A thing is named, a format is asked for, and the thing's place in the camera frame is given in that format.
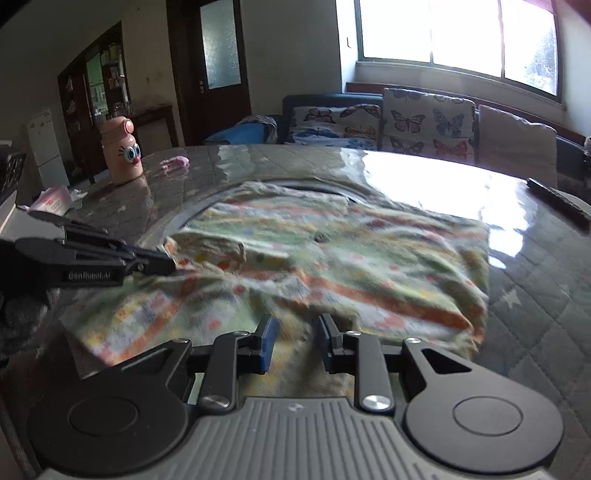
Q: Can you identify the colourful patterned child garment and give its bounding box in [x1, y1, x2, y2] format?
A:
[62, 182, 489, 396]

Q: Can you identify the pink tissue pack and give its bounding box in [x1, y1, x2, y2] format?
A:
[24, 186, 87, 216]

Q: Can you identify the white refrigerator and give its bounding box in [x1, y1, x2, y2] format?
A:
[26, 109, 69, 188]

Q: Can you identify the pink cartoon face bottle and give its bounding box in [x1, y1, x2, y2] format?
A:
[100, 116, 143, 185]

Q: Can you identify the small pink toy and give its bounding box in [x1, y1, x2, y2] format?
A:
[159, 155, 190, 176]

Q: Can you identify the dark wooden display cabinet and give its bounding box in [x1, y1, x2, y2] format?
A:
[57, 23, 130, 184]

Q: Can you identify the grey quilted star table cover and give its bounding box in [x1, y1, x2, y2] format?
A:
[0, 143, 591, 480]

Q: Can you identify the left butterfly print cushion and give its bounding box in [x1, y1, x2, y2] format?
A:
[284, 103, 382, 150]

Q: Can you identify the dark wooden door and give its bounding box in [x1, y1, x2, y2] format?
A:
[166, 0, 252, 145]

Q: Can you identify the upright butterfly print cushion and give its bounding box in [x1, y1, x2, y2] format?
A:
[382, 88, 476, 165]

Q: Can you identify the plain beige cushion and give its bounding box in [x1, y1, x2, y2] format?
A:
[476, 105, 558, 187]

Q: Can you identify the black remote control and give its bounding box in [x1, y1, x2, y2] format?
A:
[526, 178, 590, 232]

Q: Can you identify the dark blue sofa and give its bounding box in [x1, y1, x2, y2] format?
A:
[206, 88, 590, 197]

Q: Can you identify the large window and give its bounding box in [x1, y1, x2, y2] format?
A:
[337, 1, 566, 117]

